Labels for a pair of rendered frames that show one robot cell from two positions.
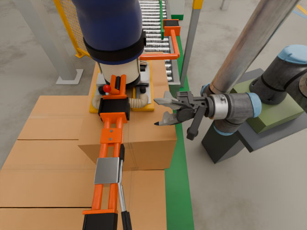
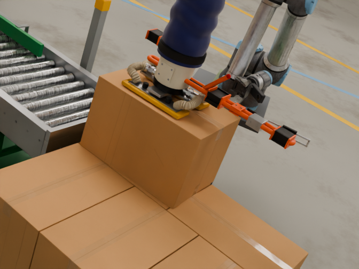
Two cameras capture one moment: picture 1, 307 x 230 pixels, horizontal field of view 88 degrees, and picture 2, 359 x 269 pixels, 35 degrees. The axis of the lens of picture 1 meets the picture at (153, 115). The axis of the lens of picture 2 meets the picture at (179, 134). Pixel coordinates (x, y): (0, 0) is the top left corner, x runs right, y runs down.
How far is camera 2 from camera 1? 2.44 m
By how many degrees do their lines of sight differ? 52
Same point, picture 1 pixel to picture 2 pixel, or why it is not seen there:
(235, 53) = (248, 47)
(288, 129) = (262, 109)
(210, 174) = not seen: hidden behind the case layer
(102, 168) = (256, 118)
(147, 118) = (212, 112)
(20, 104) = not seen: outside the picture
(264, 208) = (270, 222)
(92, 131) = (195, 129)
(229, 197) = not seen: hidden behind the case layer
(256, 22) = (258, 29)
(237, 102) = (264, 76)
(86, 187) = (175, 226)
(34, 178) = (122, 246)
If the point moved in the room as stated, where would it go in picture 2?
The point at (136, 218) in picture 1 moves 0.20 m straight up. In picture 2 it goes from (235, 222) to (250, 189)
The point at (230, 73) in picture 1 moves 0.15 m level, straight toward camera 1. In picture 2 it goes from (246, 61) to (259, 76)
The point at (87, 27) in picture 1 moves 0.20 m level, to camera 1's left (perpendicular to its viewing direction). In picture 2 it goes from (195, 42) to (169, 47)
